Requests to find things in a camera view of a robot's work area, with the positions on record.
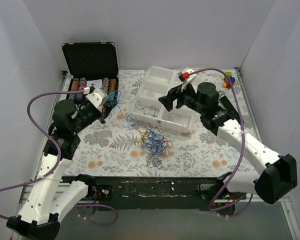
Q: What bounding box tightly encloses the thin blue wire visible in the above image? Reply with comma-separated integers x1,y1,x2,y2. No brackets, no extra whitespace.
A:
107,89,151,131

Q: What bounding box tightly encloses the thin purple wire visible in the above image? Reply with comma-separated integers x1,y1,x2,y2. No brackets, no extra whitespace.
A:
135,100,161,118

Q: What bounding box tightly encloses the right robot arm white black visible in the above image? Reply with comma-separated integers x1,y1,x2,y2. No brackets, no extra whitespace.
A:
158,82,298,204

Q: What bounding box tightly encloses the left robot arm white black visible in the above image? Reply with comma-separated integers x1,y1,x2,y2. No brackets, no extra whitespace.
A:
6,99,112,240

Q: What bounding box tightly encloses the white plastic compartment tray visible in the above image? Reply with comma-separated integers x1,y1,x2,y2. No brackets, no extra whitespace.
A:
128,66,196,133

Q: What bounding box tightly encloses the playing card deck box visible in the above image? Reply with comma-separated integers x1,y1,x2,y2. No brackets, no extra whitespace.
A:
86,79,103,89

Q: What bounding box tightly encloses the black handheld microphone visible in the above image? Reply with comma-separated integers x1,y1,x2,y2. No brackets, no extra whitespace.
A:
216,90,243,127

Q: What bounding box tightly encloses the colourful toy block figure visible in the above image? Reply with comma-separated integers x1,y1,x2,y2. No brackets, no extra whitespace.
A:
222,71,236,89

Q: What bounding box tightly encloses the black poker chip case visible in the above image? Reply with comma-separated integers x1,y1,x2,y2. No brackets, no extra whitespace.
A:
62,42,119,106

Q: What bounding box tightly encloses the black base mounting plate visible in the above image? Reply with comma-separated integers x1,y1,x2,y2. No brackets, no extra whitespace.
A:
64,176,248,211

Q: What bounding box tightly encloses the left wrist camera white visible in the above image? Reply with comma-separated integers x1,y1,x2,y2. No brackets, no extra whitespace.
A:
83,86,109,113

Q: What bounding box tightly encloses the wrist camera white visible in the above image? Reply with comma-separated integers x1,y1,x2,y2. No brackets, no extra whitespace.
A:
178,68,197,92
83,86,109,113

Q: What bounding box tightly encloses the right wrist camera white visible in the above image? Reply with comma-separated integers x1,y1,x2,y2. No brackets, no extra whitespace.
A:
178,68,197,92

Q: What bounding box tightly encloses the tangled coloured wire pile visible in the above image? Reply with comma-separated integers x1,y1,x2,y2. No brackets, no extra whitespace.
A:
135,122,174,169

